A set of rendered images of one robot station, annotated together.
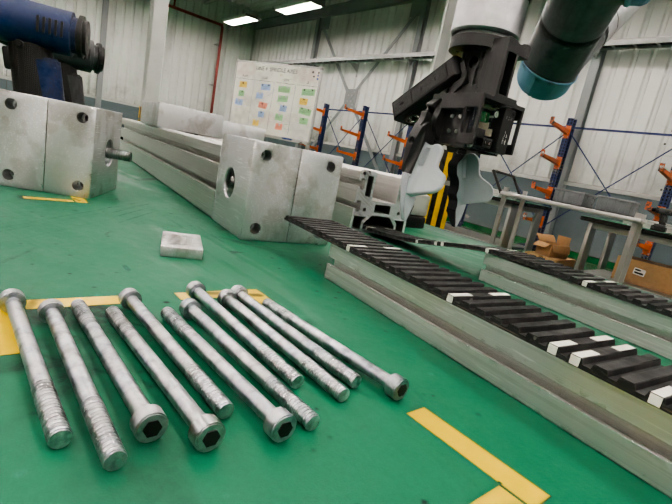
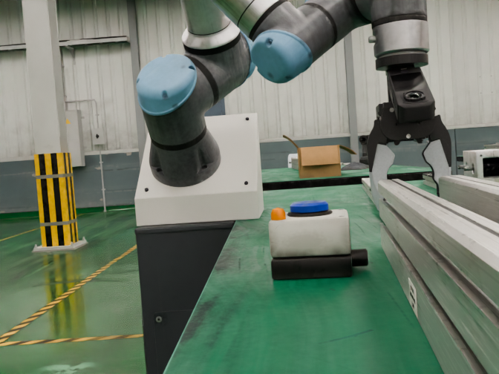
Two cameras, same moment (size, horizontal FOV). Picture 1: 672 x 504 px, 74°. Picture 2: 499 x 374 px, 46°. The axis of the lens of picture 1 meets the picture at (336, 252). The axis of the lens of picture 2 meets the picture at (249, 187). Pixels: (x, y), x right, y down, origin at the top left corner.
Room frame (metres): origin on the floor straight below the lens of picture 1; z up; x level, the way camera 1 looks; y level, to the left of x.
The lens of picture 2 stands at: (1.28, 0.28, 0.90)
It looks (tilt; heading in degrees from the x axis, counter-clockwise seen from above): 3 degrees down; 223
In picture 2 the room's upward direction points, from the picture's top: 4 degrees counter-clockwise
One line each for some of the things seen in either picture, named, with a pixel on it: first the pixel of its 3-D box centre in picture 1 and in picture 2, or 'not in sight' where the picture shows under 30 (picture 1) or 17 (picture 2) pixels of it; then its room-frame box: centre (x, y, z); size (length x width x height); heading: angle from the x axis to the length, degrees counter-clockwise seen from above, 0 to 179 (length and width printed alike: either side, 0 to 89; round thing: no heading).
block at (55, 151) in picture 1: (76, 147); not in sight; (0.50, 0.31, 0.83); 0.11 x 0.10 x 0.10; 104
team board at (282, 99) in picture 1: (268, 135); not in sight; (6.48, 1.28, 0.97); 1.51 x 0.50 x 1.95; 62
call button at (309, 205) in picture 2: not in sight; (309, 210); (0.80, -0.09, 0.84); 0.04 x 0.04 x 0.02
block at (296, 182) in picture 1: (285, 190); not in sight; (0.49, 0.07, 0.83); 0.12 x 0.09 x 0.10; 125
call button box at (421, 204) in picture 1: (393, 204); (319, 240); (0.79, -0.08, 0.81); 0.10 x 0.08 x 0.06; 125
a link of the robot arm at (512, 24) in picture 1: (489, 24); (398, 43); (0.54, -0.12, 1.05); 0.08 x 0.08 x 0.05
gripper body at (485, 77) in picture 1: (474, 98); (403, 102); (0.53, -0.12, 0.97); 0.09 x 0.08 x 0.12; 35
